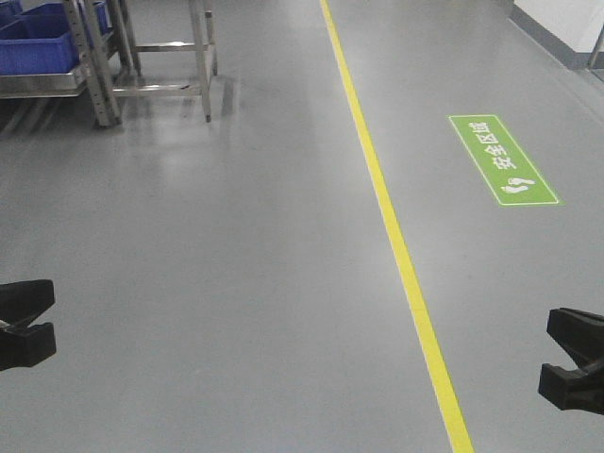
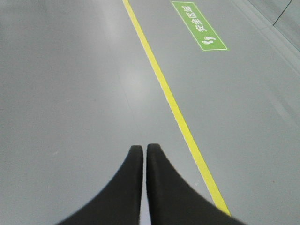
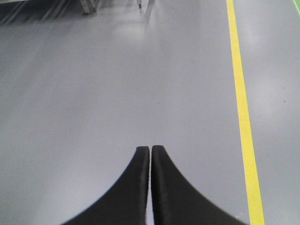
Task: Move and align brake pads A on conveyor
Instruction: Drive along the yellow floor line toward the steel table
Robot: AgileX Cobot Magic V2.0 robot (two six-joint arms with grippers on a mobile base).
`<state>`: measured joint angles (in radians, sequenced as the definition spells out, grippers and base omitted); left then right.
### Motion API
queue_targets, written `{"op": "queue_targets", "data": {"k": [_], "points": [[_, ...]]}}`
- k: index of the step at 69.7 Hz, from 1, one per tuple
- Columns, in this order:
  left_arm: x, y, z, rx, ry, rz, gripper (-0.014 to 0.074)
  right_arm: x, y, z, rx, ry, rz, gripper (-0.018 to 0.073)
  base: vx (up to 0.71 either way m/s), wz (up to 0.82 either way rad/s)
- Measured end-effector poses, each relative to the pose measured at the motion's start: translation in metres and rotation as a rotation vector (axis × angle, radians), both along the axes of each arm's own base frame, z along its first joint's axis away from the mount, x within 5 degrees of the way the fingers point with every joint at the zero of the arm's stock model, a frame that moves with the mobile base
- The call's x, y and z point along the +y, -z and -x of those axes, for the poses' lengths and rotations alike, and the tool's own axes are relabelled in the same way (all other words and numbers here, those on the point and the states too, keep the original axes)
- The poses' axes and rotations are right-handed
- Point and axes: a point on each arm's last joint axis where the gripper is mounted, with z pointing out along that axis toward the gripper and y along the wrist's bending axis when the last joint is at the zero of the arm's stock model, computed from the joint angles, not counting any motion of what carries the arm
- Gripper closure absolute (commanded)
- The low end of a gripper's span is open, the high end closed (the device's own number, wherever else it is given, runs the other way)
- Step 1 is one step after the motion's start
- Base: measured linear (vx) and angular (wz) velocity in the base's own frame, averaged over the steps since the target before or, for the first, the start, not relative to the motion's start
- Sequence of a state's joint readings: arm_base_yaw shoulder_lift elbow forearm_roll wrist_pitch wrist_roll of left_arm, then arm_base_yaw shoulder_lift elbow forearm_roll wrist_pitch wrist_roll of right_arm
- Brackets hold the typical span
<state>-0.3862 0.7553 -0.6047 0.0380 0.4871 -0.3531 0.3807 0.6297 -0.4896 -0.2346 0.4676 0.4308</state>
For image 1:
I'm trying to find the metal shelf with bins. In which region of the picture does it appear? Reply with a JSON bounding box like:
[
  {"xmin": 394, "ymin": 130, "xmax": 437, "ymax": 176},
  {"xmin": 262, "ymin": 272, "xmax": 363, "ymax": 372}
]
[{"xmin": 1, "ymin": 1, "xmax": 141, "ymax": 127}]

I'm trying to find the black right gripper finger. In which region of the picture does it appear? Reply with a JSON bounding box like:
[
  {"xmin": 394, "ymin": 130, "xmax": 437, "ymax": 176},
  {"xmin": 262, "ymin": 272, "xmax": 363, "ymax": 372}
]
[
  {"xmin": 546, "ymin": 308, "xmax": 603, "ymax": 364},
  {"xmin": 538, "ymin": 360, "xmax": 603, "ymax": 415}
]

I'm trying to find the steel table frame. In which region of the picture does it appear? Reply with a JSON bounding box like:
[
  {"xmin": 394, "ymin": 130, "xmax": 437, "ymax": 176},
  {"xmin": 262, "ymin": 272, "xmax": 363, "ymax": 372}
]
[{"xmin": 110, "ymin": 1, "xmax": 218, "ymax": 123}]

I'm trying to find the green floor safety sign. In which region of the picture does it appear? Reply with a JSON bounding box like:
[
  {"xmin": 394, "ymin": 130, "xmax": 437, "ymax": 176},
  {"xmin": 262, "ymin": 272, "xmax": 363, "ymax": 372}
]
[{"xmin": 448, "ymin": 114, "xmax": 562, "ymax": 207}]

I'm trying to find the blue bin on shelf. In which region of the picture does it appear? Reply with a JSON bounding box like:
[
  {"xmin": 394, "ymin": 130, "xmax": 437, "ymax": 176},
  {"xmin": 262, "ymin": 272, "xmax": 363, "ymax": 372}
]
[{"xmin": 1, "ymin": 16, "xmax": 79, "ymax": 76}]

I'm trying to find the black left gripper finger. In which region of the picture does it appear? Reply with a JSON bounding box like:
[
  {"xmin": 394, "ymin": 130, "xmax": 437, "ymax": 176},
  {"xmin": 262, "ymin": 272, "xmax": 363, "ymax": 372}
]
[
  {"xmin": 1, "ymin": 279, "xmax": 55, "ymax": 326},
  {"xmin": 1, "ymin": 323, "xmax": 57, "ymax": 371}
]

